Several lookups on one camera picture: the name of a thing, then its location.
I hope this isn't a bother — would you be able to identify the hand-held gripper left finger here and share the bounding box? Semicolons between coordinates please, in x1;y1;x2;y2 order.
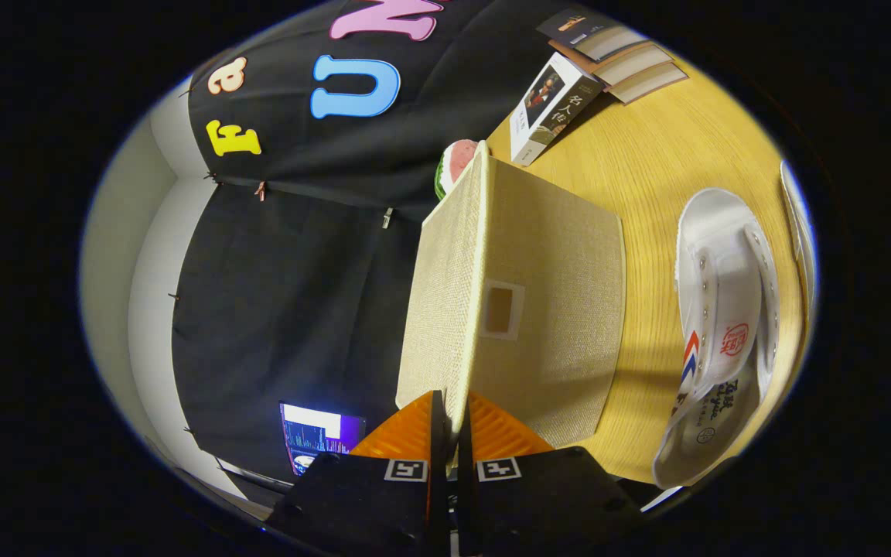
266;389;448;557

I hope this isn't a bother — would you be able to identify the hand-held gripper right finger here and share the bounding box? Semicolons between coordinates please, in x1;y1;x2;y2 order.
457;391;647;557

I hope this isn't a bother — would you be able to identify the beige fabric storage box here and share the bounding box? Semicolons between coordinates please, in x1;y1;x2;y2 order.
395;139;626;449

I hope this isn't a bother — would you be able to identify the white canvas shoe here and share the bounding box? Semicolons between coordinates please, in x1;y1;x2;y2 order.
653;188;780;490
780;160;818;310

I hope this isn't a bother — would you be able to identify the watermelon slice plush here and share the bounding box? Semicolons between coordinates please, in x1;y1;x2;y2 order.
435;139;480;202

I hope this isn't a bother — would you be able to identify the white portrait cover book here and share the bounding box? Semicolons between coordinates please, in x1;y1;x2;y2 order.
509;52;603;167

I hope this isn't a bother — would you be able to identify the thin brown book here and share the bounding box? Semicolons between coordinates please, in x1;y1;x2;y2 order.
608;62;688;105

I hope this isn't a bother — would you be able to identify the black hardcover book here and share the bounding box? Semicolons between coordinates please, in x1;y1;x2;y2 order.
536;8;647;63

